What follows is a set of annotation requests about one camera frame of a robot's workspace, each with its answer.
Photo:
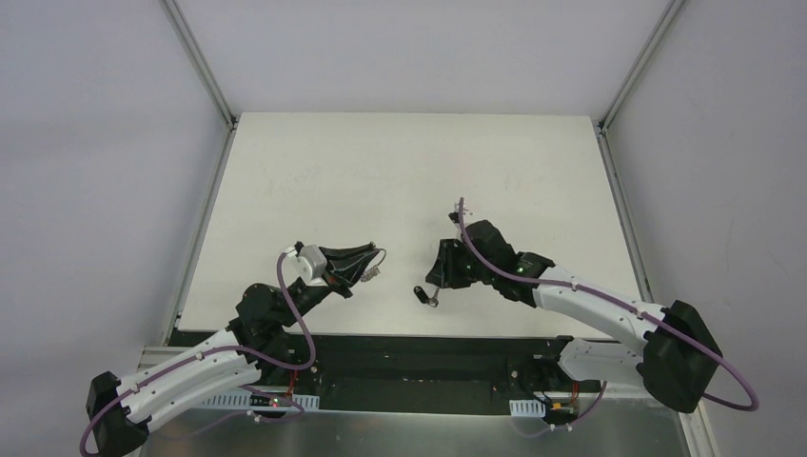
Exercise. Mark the right aluminium frame rail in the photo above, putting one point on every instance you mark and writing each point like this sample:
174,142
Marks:
629,171

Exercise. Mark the right white cable duct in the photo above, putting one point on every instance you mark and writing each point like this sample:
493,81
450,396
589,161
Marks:
527,408

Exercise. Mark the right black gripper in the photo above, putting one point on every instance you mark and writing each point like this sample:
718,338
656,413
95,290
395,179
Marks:
454,260

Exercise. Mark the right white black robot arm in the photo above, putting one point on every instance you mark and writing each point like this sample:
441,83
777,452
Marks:
656,347

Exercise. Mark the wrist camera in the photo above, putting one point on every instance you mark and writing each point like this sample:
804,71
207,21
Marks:
309,262
460,211

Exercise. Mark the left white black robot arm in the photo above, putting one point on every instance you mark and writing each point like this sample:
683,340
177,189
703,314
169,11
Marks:
268,335

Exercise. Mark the left aluminium frame rail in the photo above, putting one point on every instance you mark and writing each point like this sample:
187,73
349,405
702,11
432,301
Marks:
169,135

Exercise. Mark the white cable duct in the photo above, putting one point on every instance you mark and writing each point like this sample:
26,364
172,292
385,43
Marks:
527,408
243,399

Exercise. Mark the left white cable duct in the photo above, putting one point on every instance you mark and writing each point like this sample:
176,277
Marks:
243,399

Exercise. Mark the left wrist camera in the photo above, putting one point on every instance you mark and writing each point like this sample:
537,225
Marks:
309,262

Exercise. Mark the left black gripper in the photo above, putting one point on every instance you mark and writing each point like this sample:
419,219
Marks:
334,272

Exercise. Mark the aluminium frame rail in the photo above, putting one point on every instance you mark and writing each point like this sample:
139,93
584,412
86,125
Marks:
169,135
629,171

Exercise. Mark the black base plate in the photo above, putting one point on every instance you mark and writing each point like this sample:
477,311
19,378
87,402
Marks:
439,375

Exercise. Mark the front steel sheet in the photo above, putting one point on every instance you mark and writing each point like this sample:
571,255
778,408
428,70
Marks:
611,430

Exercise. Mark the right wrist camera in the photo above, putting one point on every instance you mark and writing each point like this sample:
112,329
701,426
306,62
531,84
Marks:
460,211

